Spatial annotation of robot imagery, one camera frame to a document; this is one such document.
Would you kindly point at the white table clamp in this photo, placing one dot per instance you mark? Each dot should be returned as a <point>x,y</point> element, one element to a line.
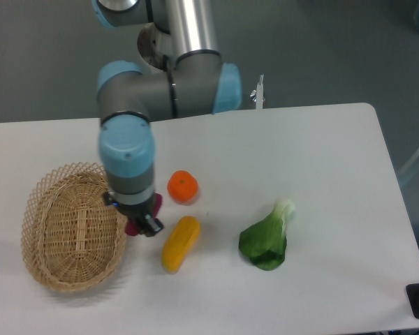
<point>257,96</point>

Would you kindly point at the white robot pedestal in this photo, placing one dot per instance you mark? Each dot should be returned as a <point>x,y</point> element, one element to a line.
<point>150,45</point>

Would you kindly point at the orange tangerine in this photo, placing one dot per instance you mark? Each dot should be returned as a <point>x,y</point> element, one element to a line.
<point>182,186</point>

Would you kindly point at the purple sweet potato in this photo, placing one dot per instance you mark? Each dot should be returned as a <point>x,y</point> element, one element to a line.
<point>131,228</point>

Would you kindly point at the woven wicker basket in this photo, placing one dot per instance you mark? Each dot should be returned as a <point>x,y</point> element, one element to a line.
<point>71,241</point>

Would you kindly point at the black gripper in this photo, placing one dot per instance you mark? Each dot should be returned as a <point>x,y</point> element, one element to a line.
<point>143,214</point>

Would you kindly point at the green bok choy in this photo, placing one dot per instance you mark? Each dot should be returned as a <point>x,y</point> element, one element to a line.
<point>264,243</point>

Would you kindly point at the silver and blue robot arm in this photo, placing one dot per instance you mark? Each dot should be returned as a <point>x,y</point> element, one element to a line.
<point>192,80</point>

